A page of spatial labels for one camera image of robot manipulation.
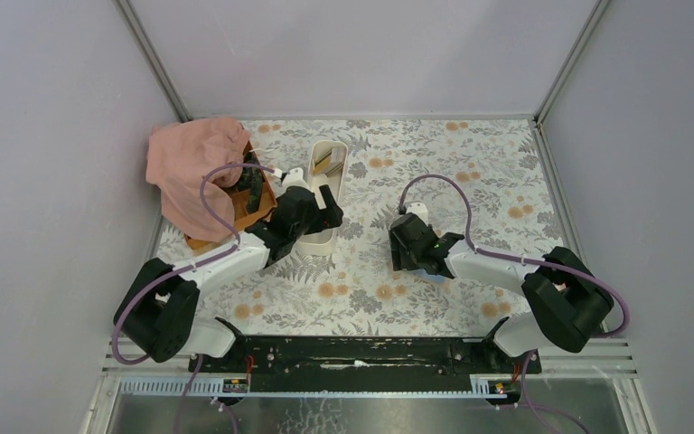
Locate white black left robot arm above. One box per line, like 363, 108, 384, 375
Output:
112, 185, 343, 372

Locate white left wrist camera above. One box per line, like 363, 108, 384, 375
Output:
281, 167, 339, 210

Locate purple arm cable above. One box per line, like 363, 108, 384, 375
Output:
398, 174, 632, 434
110, 163, 286, 434

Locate dark green items in organizer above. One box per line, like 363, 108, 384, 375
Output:
236, 166, 265, 213

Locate floral patterned table mat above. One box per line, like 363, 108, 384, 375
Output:
197, 119, 562, 336

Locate orange wooden organizer tray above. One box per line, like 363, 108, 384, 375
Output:
184, 141, 277, 256

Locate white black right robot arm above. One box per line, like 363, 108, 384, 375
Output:
389, 212, 614, 373

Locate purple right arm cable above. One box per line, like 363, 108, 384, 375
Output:
398, 174, 632, 434

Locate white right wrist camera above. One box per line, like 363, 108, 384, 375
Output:
405, 202, 429, 224

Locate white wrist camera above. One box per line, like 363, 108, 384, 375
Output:
281, 167, 339, 210
405, 202, 429, 224

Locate slotted aluminium cable duct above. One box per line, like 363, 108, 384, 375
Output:
120, 375, 520, 400

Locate pink crumpled cloth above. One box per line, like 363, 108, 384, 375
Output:
145, 118, 250, 242

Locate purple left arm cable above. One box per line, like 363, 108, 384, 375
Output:
110, 163, 286, 434

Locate long white plastic tray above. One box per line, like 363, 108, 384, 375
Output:
295, 140, 349, 256

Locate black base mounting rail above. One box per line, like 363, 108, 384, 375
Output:
189, 335, 542, 384

